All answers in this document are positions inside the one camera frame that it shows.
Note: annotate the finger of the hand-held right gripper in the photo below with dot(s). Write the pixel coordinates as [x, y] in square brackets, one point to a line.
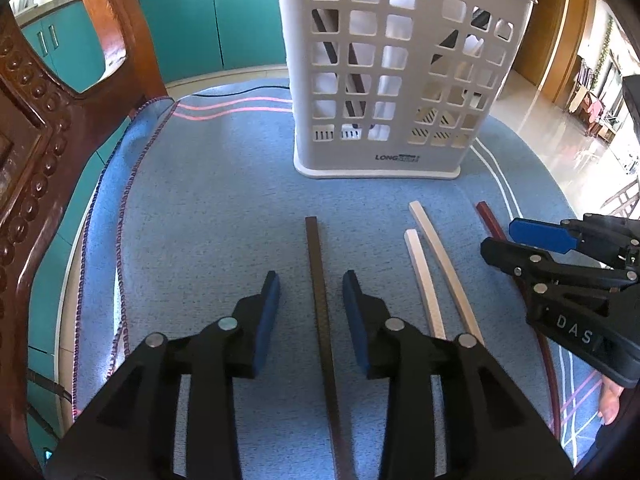
[542, 235]
[520, 260]

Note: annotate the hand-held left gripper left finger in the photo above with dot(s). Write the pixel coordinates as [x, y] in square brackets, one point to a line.
[265, 330]

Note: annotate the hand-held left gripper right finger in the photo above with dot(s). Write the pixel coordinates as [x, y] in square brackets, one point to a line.
[356, 330]

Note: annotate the dark brown chopstick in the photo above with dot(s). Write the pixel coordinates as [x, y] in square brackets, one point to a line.
[320, 310]

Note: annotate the red chopstick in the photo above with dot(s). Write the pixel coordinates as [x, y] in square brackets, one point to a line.
[542, 360]

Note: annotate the white chopstick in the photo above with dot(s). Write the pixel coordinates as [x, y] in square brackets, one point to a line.
[445, 265]
[425, 285]

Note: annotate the white plastic utensil basket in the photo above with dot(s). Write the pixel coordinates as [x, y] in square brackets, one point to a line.
[400, 160]

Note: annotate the person's right hand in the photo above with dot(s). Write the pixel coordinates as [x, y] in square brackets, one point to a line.
[611, 402]

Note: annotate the wooden stool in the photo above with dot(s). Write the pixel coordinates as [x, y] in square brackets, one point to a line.
[625, 200]

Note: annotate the clothes drying rack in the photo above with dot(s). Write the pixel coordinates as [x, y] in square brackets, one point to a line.
[595, 105]

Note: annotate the blue checked cloth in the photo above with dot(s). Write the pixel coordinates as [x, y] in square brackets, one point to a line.
[210, 200]

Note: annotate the green garland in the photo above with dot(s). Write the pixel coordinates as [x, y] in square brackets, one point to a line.
[604, 45]

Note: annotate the brown wooden door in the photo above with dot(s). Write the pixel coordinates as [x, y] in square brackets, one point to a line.
[542, 35]

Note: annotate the carved wooden chair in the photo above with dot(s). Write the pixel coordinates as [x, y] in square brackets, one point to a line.
[45, 135]

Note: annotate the teal base cabinets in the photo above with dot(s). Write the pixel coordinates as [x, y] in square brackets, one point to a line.
[190, 15]

